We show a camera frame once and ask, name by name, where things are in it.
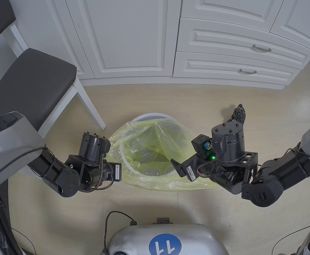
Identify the white wardrobe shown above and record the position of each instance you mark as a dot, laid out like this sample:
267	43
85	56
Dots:
133	22

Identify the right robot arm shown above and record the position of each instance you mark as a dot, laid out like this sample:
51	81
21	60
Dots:
271	174

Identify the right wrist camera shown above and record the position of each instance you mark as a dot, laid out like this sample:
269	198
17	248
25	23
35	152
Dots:
198	143

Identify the white chair grey seat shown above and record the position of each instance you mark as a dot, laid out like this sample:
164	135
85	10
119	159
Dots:
33	84

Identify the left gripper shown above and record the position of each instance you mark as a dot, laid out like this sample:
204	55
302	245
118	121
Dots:
109	172

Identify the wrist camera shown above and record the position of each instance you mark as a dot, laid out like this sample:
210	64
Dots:
198	143
105	146

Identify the yellow plastic bag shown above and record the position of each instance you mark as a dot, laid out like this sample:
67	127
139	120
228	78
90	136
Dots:
144	131

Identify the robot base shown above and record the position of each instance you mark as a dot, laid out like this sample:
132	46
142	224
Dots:
170	238

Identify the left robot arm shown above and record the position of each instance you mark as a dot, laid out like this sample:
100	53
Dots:
9	139

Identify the white trash bin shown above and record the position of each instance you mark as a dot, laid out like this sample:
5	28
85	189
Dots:
151	115

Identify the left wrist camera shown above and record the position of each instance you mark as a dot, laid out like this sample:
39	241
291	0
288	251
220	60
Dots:
105	146

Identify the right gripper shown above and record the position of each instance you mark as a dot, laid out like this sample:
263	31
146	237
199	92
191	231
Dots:
224	179

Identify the black plastic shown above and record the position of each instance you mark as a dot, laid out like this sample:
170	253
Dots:
239	114

